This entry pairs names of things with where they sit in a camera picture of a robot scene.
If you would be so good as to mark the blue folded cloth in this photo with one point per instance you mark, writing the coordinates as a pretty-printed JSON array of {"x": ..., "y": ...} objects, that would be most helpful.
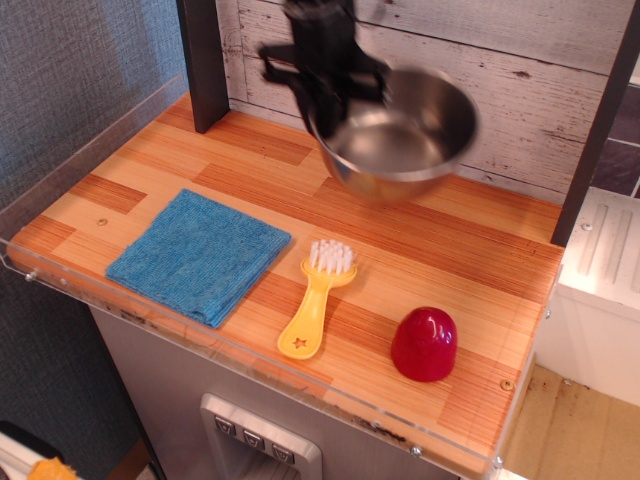
[{"x": 199, "y": 258}]

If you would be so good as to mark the dark right vertical post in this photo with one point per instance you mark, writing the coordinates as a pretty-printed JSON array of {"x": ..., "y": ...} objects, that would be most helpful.
[{"x": 609, "y": 104}]

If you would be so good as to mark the yellow object bottom left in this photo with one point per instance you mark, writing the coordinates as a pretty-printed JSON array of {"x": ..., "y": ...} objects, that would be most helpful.
[{"x": 51, "y": 469}]

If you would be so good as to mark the silver dispenser button panel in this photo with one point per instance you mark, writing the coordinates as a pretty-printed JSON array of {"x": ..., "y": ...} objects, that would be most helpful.
[{"x": 255, "y": 440}]

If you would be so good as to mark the grey toy fridge cabinet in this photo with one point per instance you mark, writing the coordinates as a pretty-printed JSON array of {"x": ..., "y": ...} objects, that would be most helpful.
[{"x": 166, "y": 383}]

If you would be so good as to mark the silver metal bowl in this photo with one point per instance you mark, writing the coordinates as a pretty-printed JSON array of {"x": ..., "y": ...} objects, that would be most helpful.
[{"x": 397, "y": 149}]

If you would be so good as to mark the white toy sink unit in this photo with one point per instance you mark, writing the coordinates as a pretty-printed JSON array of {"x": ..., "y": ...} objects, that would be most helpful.
[{"x": 589, "y": 332}]

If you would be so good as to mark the dark left vertical post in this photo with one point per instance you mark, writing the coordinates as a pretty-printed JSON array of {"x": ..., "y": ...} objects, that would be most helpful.
[{"x": 203, "y": 53}]

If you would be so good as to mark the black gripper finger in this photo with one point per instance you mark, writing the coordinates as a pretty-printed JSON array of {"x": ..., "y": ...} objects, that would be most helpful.
[{"x": 321, "y": 108}]

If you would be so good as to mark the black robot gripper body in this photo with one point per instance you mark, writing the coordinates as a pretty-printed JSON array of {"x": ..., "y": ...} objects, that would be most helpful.
[{"x": 324, "y": 52}]

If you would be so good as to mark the clear acrylic guard rail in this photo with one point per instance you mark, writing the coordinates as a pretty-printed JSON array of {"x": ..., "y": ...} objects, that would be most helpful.
[{"x": 481, "y": 254}]

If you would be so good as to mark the dark vertical post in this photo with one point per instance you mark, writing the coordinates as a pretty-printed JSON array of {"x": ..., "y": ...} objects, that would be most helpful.
[
  {"x": 203, "y": 53},
  {"x": 609, "y": 104}
]

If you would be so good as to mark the red plastic cup upside down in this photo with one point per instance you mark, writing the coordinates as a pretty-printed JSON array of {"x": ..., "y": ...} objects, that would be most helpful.
[{"x": 424, "y": 346}]

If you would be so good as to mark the yellow brush white bristles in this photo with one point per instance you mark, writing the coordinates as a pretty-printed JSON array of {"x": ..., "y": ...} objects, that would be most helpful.
[{"x": 329, "y": 264}]

